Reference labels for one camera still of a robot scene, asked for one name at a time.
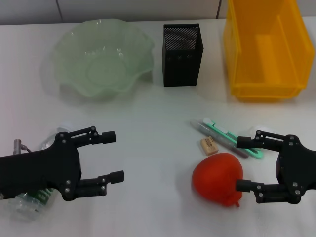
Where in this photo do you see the yellow plastic bin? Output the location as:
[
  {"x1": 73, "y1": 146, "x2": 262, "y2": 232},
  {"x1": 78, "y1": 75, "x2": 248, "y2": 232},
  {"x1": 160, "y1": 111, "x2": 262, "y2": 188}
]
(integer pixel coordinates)
[{"x1": 223, "y1": 0, "x2": 316, "y2": 102}]

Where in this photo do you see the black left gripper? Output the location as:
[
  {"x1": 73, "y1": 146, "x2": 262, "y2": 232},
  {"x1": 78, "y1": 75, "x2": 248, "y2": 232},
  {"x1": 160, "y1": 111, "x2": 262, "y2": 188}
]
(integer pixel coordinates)
[{"x1": 0, "y1": 126, "x2": 124, "y2": 202}]

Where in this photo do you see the clear bottle with green label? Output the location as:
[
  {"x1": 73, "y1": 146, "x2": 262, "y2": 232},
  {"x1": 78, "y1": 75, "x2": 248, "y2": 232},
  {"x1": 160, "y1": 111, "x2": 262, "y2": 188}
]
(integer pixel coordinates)
[{"x1": 9, "y1": 120, "x2": 75, "y2": 222}]

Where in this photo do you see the left gripper connector cable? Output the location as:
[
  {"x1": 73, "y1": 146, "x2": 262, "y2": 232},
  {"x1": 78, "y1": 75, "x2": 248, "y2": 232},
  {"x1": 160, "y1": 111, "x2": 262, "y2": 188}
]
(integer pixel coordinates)
[{"x1": 13, "y1": 139, "x2": 33, "y2": 155}]

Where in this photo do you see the green glass fruit plate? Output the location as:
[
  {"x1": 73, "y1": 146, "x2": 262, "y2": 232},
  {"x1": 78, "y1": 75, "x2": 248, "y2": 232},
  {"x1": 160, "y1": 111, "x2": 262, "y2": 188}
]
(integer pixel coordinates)
[{"x1": 46, "y1": 19, "x2": 156, "y2": 101}]

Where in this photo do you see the tan eraser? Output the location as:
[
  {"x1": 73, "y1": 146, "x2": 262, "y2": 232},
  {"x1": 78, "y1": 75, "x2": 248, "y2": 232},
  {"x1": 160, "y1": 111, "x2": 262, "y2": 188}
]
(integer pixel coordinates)
[{"x1": 199, "y1": 137, "x2": 219, "y2": 156}]

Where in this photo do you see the black mesh pen holder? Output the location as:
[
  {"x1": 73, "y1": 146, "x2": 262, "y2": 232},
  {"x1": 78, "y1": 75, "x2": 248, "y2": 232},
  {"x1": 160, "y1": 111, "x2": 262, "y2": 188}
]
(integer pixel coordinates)
[{"x1": 161, "y1": 24, "x2": 204, "y2": 87}]

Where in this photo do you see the green utility knife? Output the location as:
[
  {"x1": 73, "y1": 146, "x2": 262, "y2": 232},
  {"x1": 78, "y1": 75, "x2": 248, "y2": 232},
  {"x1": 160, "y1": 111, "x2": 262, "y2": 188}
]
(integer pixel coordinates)
[{"x1": 202, "y1": 118, "x2": 264, "y2": 160}]

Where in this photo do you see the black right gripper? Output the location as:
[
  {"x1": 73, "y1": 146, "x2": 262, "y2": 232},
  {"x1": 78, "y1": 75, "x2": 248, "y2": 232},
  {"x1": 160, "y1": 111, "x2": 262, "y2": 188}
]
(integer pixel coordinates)
[{"x1": 236, "y1": 130, "x2": 316, "y2": 204}]

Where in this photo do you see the grey glitter pen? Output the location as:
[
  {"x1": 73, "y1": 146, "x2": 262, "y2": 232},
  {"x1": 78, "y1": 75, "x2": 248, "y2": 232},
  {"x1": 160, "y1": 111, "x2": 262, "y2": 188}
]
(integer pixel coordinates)
[{"x1": 190, "y1": 119, "x2": 249, "y2": 159}]

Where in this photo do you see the red-orange fruit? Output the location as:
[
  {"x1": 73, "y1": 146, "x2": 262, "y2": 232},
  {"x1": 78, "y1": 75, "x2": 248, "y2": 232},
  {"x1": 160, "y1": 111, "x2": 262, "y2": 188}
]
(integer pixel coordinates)
[{"x1": 192, "y1": 152, "x2": 244, "y2": 208}]

